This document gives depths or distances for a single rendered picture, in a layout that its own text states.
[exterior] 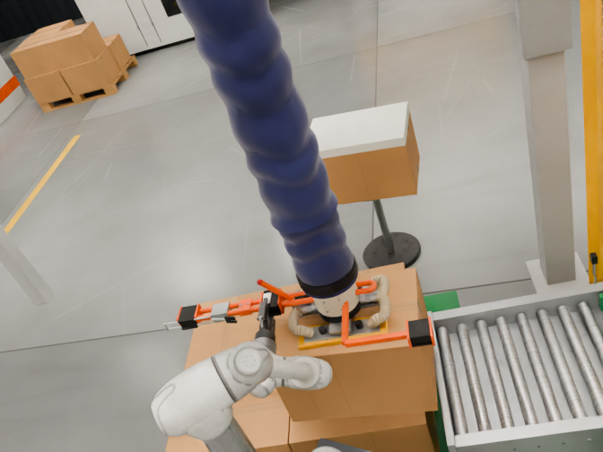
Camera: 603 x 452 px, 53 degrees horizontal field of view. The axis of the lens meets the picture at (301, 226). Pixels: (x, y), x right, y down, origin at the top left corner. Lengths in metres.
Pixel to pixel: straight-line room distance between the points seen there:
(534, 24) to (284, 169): 1.42
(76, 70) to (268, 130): 7.39
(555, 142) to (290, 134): 1.73
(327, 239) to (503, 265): 2.11
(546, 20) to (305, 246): 1.46
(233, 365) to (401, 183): 2.27
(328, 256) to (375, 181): 1.57
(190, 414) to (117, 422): 2.55
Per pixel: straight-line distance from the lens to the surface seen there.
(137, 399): 4.12
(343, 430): 2.73
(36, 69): 9.37
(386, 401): 2.49
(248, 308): 2.37
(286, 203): 1.89
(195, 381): 1.55
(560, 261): 3.71
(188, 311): 2.48
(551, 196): 3.40
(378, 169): 3.54
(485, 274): 3.93
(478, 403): 2.68
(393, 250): 4.18
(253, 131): 1.77
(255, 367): 1.51
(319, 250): 2.03
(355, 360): 2.29
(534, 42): 2.88
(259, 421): 2.89
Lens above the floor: 2.76
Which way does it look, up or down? 36 degrees down
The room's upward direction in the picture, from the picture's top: 22 degrees counter-clockwise
